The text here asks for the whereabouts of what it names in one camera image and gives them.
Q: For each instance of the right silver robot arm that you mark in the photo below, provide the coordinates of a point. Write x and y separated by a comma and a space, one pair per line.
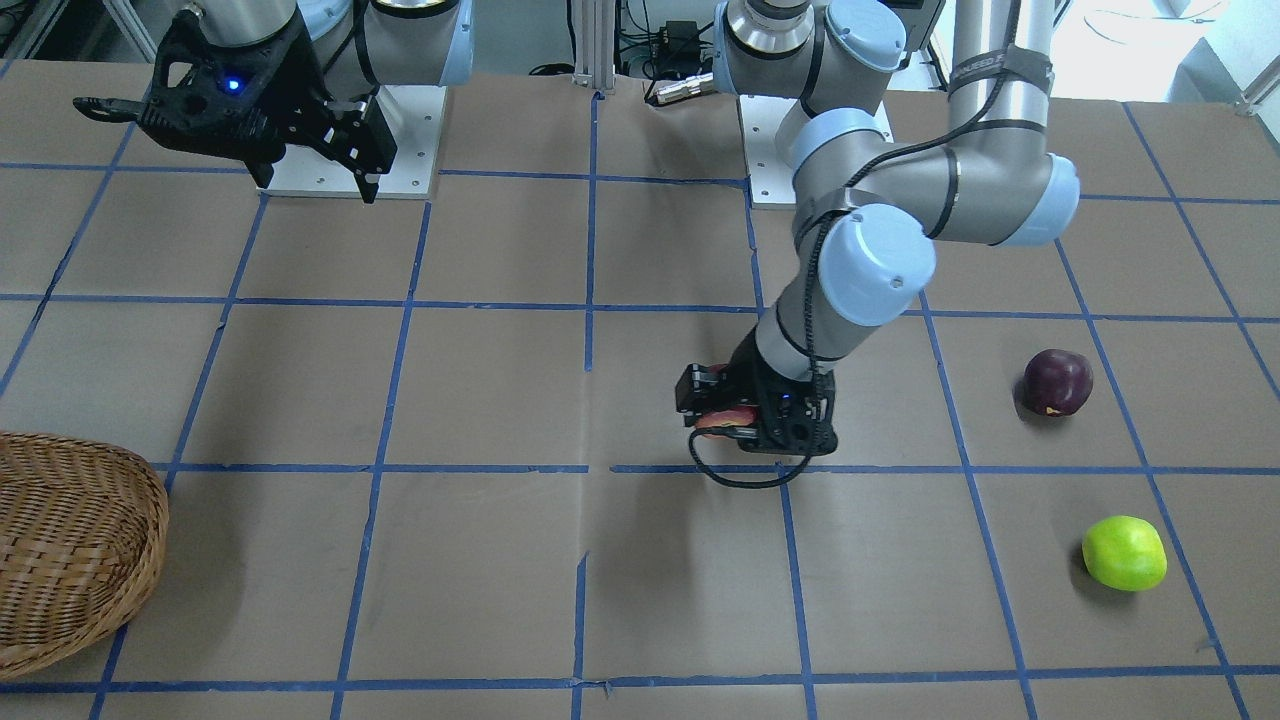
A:
383, 43

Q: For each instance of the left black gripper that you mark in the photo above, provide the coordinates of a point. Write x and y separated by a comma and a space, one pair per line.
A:
748, 385

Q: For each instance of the wicker basket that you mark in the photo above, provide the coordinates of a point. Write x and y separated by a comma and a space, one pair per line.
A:
83, 542

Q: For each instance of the aluminium frame post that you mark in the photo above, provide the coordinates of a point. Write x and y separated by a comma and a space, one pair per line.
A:
594, 37

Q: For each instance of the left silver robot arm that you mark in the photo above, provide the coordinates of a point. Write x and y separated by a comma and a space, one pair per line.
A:
867, 211

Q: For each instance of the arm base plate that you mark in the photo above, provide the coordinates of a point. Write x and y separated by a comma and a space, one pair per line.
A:
382, 146
777, 135

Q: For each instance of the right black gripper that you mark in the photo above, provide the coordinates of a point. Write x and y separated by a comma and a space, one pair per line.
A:
291, 88

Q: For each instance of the dark red apple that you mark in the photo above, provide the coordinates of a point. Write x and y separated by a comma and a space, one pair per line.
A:
1056, 383

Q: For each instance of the green apple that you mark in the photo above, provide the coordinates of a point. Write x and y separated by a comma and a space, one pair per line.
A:
1125, 553

